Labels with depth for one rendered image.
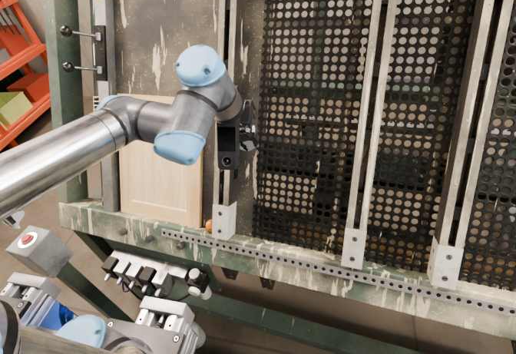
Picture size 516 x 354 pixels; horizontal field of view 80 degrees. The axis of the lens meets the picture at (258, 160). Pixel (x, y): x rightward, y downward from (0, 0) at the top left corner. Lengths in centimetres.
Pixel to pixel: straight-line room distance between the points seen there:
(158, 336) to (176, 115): 59
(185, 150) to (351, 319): 162
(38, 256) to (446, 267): 141
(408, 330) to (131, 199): 154
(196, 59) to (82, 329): 54
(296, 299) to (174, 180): 111
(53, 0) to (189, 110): 111
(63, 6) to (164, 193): 84
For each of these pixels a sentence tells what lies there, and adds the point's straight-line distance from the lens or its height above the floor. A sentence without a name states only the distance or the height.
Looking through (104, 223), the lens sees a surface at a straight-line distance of 147.
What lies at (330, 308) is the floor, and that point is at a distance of 198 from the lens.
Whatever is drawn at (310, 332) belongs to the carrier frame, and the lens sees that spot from 174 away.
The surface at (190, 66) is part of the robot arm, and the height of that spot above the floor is 163.
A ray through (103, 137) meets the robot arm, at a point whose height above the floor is 157.
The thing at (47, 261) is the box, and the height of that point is 84.
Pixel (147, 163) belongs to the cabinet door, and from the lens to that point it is 128.
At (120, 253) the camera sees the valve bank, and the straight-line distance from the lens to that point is 150.
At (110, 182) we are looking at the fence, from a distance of 140.
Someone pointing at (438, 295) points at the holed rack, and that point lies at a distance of 110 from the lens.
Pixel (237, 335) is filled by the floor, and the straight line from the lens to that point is 197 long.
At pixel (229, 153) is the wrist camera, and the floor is 141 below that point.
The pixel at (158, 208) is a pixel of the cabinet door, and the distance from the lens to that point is 130.
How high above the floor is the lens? 184
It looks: 43 degrees down
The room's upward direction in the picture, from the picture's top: 11 degrees counter-clockwise
